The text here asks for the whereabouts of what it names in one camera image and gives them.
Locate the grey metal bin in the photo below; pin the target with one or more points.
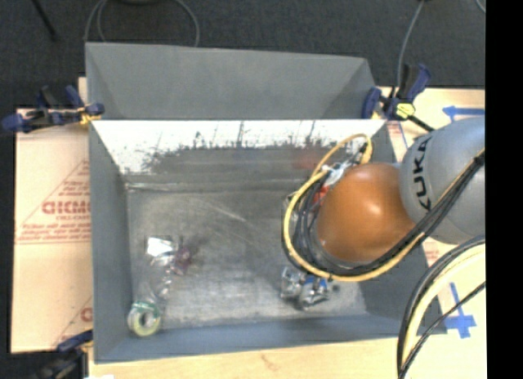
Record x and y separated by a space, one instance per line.
229 222

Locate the small purple object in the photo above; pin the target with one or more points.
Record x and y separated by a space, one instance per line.
183 258

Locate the clear plastic bottle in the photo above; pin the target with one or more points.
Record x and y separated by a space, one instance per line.
161 277

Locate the brown cardboard board, red print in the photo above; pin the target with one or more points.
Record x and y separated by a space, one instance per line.
49 279

